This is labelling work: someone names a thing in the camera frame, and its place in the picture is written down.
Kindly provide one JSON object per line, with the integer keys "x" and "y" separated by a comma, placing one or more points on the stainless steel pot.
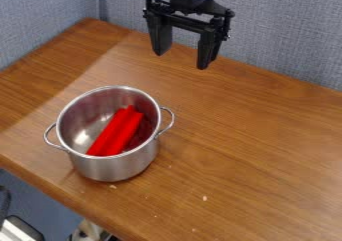
{"x": 84, "y": 118}

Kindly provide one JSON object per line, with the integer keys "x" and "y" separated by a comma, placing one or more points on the red rectangular block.
{"x": 118, "y": 133}

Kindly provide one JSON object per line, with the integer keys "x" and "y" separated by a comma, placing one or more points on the black and white chair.
{"x": 13, "y": 228}

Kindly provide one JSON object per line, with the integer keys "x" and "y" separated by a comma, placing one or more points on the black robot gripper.
{"x": 202, "y": 16}

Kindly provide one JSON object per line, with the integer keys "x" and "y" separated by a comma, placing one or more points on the white and black floor object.
{"x": 90, "y": 232}

